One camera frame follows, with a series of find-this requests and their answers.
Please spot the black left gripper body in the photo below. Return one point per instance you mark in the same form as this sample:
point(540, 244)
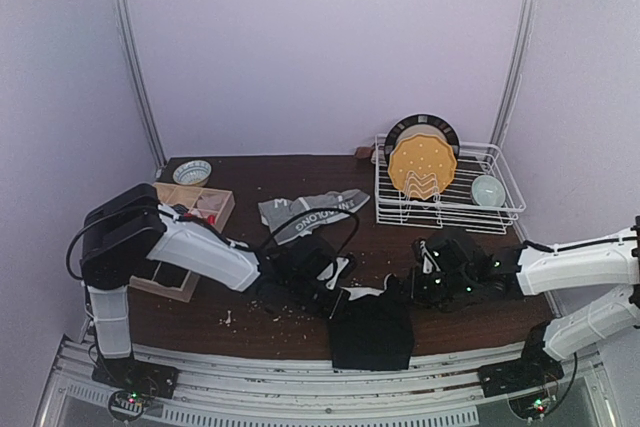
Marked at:
point(335, 305)

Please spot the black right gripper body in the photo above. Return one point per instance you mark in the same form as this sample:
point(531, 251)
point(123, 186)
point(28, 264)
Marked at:
point(417, 285)

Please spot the black underwear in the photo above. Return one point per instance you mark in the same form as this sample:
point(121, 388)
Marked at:
point(170, 276)
point(371, 329)
point(146, 270)

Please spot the wooden compartment organizer box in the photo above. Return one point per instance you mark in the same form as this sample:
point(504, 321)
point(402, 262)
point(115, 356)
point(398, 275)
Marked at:
point(185, 198)

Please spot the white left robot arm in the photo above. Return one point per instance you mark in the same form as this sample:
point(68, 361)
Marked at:
point(135, 230)

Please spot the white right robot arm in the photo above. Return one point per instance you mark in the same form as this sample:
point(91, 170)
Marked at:
point(611, 260)

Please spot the pink beige rolled underwear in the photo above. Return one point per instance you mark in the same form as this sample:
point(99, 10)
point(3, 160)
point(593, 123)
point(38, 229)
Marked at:
point(212, 203)

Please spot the black folded underwear in box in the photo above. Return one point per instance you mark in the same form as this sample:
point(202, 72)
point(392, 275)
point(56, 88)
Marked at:
point(146, 270)

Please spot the pale green glass bowl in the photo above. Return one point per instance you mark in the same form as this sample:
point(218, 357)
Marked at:
point(488, 191)

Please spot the yellow scalloped plate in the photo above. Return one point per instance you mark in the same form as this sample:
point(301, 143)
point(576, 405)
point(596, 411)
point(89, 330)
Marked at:
point(422, 166)

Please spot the brown cloth item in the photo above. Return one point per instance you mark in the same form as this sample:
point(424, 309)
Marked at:
point(363, 152)

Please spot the blue yellow patterned bowl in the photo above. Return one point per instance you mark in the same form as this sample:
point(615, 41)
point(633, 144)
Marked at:
point(194, 173)

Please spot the black rimmed plate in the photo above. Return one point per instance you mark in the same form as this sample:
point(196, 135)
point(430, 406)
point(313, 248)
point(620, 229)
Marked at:
point(427, 124)

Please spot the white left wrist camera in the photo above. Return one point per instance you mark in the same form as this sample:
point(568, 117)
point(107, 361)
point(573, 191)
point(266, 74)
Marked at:
point(332, 273)

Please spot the white wire dish rack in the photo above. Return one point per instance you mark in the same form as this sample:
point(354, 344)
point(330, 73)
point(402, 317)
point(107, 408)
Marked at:
point(455, 206)

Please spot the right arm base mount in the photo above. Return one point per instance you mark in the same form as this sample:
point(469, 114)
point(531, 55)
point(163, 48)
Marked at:
point(527, 377)

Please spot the aluminium rail front frame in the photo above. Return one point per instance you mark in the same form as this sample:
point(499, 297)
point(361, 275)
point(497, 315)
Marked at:
point(214, 390)

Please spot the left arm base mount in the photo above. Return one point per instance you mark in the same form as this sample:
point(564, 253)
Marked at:
point(136, 384)

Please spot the right aluminium corner post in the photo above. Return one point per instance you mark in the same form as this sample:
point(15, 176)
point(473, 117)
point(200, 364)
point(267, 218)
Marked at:
point(514, 72)

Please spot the aluminium corner post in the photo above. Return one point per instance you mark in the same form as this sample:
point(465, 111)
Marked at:
point(132, 61)
point(514, 72)

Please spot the left aluminium corner post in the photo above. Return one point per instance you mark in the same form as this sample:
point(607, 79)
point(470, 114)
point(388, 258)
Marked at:
point(132, 61)

